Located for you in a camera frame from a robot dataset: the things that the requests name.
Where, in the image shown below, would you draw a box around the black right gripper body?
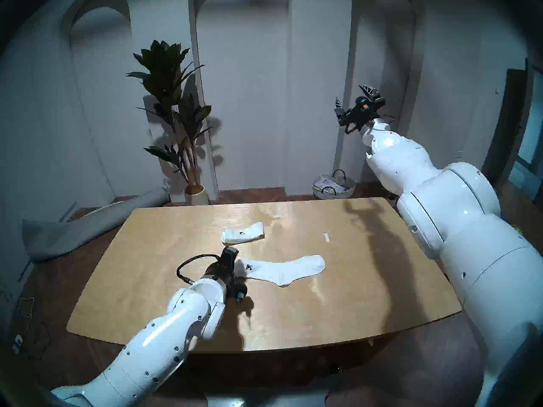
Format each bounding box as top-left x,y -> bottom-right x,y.
338,96 -> 386,134

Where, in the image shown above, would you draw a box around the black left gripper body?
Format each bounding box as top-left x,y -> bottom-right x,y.
204,259 -> 248,303

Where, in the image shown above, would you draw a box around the white sock with black logo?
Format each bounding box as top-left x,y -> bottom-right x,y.
235,255 -> 326,287
221,222 -> 265,245

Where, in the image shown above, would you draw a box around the white plant pot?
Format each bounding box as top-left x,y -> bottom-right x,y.
183,185 -> 209,206

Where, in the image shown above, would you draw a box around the magazine in basket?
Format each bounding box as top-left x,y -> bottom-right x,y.
315,177 -> 347,194

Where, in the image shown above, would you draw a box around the dark door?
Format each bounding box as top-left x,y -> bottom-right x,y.
484,69 -> 529,186

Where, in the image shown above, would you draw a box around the rolled grey carpet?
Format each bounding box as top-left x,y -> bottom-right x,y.
21,187 -> 169,265

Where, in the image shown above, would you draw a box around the tall green leafy plant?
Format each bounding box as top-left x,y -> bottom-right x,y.
126,40 -> 213,188

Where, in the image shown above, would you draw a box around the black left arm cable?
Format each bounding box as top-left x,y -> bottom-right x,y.
176,254 -> 221,286

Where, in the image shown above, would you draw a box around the wicker basket with black handles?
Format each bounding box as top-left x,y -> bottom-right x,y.
312,170 -> 357,200

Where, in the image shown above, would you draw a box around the thin floor cables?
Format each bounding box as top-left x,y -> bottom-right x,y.
0,283 -> 51,360

